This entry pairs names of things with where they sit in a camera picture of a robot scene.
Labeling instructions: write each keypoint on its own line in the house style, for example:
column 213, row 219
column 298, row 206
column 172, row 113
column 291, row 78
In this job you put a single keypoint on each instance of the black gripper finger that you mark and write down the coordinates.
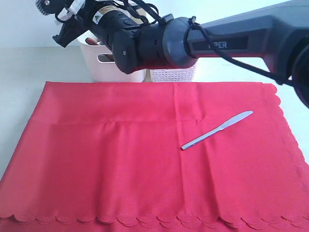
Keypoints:
column 68, row 34

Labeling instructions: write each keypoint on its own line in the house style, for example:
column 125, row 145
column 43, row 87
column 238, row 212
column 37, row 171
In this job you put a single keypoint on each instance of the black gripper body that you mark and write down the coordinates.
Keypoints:
column 113, row 26

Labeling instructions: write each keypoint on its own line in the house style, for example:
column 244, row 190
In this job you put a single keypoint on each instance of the brown wooden spoon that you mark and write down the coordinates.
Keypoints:
column 93, row 41

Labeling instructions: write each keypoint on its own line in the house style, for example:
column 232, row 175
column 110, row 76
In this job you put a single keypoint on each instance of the red scalloped table cloth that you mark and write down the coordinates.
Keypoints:
column 107, row 157

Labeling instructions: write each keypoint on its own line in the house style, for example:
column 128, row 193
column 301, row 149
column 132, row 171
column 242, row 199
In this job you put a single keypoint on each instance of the steel table knife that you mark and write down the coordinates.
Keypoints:
column 235, row 119

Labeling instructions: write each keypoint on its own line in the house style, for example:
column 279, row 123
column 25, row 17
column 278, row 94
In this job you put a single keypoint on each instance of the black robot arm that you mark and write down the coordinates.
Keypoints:
column 272, row 41

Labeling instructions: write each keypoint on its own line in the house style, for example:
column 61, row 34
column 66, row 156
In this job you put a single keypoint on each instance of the cream plastic bin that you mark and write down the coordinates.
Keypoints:
column 101, row 65

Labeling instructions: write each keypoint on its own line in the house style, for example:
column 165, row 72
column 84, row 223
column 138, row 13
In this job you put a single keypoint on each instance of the white perforated plastic basket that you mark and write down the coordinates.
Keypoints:
column 173, row 75

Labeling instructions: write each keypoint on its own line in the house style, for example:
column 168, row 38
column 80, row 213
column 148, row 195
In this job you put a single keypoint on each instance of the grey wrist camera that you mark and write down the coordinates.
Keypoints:
column 51, row 7

